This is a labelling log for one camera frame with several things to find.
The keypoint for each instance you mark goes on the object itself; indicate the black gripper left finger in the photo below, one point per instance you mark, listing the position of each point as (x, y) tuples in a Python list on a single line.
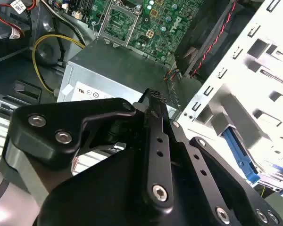
[(89, 108)]

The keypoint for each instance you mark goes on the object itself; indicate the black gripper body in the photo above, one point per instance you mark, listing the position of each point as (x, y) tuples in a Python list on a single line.
[(96, 200)]

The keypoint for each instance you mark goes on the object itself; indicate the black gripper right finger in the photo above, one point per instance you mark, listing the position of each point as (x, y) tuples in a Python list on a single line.
[(199, 164)]

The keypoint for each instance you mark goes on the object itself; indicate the hard disk with blue carrier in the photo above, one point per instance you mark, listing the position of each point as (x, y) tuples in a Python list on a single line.
[(240, 155)]

